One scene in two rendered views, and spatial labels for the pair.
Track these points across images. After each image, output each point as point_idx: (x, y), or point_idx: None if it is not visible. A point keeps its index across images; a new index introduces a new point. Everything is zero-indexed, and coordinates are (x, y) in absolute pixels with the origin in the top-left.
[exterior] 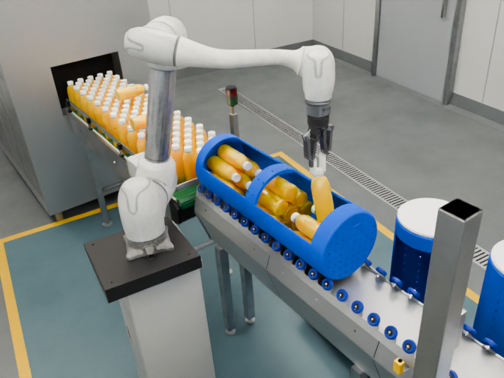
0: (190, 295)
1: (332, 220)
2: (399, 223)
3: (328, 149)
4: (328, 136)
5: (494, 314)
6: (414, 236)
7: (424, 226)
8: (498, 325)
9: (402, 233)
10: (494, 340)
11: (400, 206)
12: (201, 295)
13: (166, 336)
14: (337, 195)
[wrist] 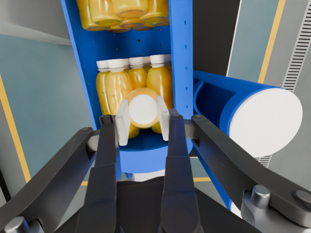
0: (2, 25)
1: (121, 162)
2: (233, 112)
3: (191, 141)
4: (218, 168)
5: (213, 174)
6: (226, 134)
7: (245, 133)
8: (210, 174)
9: (225, 118)
10: (205, 165)
11: (261, 93)
12: (20, 27)
13: (1, 30)
14: (175, 106)
